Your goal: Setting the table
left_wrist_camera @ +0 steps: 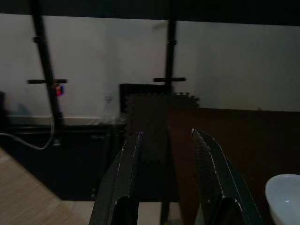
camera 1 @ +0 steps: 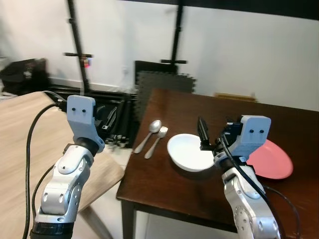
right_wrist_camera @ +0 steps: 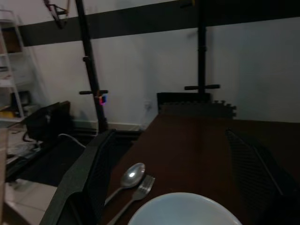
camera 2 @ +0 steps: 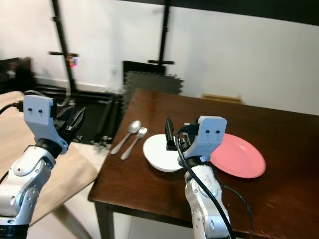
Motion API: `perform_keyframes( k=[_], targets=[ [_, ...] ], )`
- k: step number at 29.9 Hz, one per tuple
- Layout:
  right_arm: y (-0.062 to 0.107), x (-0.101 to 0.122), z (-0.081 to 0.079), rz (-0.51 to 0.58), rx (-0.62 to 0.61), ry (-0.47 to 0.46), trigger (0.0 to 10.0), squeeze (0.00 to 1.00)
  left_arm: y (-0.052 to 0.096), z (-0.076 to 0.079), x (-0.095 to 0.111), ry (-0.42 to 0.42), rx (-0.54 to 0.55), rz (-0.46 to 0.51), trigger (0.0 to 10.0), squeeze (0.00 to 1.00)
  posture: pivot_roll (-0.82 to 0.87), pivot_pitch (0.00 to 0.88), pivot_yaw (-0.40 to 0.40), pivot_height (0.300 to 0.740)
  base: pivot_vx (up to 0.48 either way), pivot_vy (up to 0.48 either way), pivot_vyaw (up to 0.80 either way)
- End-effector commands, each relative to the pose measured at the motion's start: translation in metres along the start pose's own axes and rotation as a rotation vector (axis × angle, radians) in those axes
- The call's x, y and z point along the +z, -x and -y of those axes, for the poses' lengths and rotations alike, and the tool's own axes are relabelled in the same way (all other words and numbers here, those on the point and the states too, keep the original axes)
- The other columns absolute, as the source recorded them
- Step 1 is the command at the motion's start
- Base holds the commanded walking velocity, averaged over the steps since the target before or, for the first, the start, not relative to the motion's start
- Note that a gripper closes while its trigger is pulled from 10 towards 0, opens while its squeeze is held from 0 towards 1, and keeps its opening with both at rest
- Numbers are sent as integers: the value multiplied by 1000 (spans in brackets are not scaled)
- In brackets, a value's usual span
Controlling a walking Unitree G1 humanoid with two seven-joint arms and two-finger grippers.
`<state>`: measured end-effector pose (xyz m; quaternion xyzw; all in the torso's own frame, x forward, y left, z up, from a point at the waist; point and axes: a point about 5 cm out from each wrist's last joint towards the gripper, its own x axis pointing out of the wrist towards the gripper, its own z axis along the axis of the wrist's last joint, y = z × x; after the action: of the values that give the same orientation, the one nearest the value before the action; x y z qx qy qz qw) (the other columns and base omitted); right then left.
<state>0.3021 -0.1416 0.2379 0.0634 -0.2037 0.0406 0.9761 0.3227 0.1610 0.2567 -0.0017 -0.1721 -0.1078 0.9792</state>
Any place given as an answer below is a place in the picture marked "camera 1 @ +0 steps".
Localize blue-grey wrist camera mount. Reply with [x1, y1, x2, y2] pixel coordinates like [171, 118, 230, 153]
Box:
[66, 95, 106, 153]
[214, 115, 273, 168]

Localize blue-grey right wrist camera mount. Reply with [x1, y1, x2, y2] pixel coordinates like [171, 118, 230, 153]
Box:
[214, 115, 273, 168]

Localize white bowl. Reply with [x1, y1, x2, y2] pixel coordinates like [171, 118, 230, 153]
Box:
[167, 133, 220, 173]

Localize silver metal fork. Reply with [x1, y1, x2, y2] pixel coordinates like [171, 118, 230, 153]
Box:
[144, 126, 169, 160]

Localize black bag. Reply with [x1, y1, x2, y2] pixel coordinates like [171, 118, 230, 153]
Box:
[0, 58, 51, 96]

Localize black metal floor frame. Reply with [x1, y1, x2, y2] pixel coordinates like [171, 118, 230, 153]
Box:
[47, 85, 139, 150]

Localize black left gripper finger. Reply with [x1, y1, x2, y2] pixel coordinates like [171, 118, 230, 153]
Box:
[103, 107, 119, 132]

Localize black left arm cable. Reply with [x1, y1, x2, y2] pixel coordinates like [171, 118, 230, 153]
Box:
[22, 91, 68, 239]

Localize light wooden table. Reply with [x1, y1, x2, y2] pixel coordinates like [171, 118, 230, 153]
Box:
[0, 92, 126, 239]

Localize black stand with red light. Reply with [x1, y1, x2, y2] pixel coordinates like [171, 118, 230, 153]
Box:
[63, 0, 95, 97]

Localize plain black stand pole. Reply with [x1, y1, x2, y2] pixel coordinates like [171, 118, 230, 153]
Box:
[159, 0, 188, 65]

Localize dark grey foam mat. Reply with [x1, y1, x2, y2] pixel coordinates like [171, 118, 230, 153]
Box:
[135, 60, 196, 123]

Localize tan wooden box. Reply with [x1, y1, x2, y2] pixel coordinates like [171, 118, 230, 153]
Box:
[214, 92, 258, 103]

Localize dark brown wooden table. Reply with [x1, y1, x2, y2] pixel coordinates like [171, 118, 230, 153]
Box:
[116, 88, 319, 239]

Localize pink plate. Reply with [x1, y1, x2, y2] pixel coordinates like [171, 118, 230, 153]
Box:
[246, 139, 294, 180]

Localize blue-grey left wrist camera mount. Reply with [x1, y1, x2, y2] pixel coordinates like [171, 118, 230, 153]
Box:
[66, 95, 106, 153]

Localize silver metal spoon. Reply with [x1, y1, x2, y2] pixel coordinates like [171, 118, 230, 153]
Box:
[133, 119, 163, 154]

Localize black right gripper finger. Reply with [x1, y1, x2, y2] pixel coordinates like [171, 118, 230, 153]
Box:
[197, 117, 211, 151]

